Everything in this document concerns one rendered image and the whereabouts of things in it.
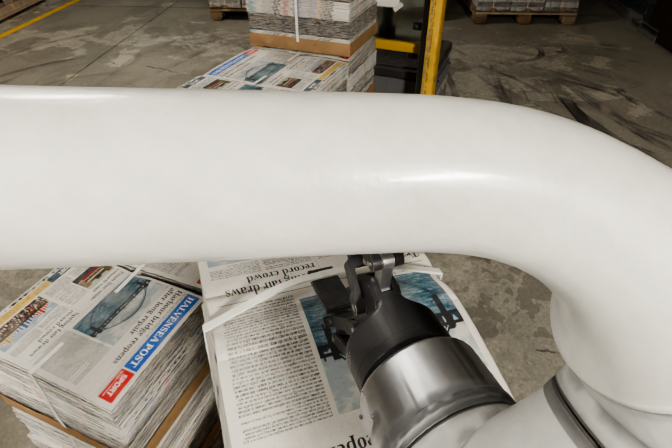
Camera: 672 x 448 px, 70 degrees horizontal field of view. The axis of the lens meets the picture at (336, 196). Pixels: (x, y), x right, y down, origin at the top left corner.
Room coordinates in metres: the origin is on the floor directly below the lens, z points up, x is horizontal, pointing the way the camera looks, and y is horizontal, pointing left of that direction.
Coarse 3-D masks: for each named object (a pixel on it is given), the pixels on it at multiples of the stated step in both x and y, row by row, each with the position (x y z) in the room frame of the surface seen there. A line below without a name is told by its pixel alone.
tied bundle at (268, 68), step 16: (224, 64) 1.49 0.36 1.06; (240, 64) 1.49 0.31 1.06; (256, 64) 1.49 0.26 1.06; (272, 64) 1.49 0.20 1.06; (288, 64) 1.49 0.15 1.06; (304, 64) 1.49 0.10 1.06; (320, 64) 1.49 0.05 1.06; (336, 64) 1.50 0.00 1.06; (240, 80) 1.36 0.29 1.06; (256, 80) 1.36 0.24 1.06; (272, 80) 1.36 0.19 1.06; (288, 80) 1.36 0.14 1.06; (304, 80) 1.36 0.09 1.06; (320, 80) 1.36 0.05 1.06; (336, 80) 1.43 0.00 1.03
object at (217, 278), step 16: (320, 256) 0.46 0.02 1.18; (336, 256) 0.46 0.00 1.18; (208, 272) 0.43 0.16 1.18; (224, 272) 0.43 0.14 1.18; (240, 272) 0.43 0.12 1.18; (256, 272) 0.43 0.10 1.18; (272, 272) 0.43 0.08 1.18; (288, 272) 0.43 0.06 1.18; (304, 272) 0.43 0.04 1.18; (208, 288) 0.39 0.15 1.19; (224, 288) 0.39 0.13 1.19; (240, 288) 0.39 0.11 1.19; (208, 320) 0.39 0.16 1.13; (208, 336) 0.42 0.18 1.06
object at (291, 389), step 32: (448, 320) 0.36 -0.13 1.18; (256, 352) 0.31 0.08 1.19; (288, 352) 0.31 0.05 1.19; (320, 352) 0.31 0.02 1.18; (480, 352) 0.32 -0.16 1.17; (224, 384) 0.27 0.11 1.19; (256, 384) 0.27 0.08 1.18; (288, 384) 0.27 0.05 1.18; (320, 384) 0.28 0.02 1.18; (352, 384) 0.28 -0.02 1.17; (224, 416) 0.27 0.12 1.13; (256, 416) 0.24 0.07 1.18; (288, 416) 0.24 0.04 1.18; (320, 416) 0.25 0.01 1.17; (352, 416) 0.25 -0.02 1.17
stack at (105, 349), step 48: (48, 288) 0.73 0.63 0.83; (96, 288) 0.74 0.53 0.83; (144, 288) 0.74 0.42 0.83; (192, 288) 0.75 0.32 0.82; (0, 336) 0.61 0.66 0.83; (48, 336) 0.61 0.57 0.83; (96, 336) 0.61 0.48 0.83; (144, 336) 0.61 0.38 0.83; (192, 336) 0.65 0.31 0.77; (0, 384) 0.58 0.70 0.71; (48, 384) 0.52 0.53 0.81; (96, 384) 0.50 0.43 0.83; (144, 384) 0.53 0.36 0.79; (48, 432) 0.56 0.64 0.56; (96, 432) 0.49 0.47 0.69; (144, 432) 0.49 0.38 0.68; (192, 432) 0.58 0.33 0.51
